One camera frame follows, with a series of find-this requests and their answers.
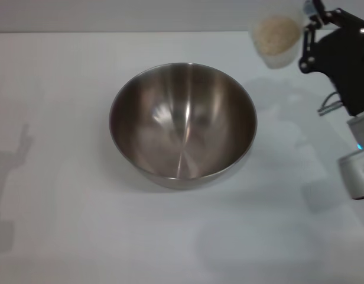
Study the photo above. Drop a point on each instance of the clear plastic measuring cup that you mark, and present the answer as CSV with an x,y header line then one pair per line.
x,y
278,60

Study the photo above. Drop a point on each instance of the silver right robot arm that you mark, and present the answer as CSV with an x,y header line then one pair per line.
x,y
359,177

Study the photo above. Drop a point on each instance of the uncooked rice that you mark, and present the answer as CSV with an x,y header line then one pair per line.
x,y
276,35

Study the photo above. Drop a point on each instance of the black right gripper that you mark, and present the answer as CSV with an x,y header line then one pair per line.
x,y
347,59

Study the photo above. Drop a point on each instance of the stainless steel mixing bowl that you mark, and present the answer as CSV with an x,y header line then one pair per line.
x,y
182,127

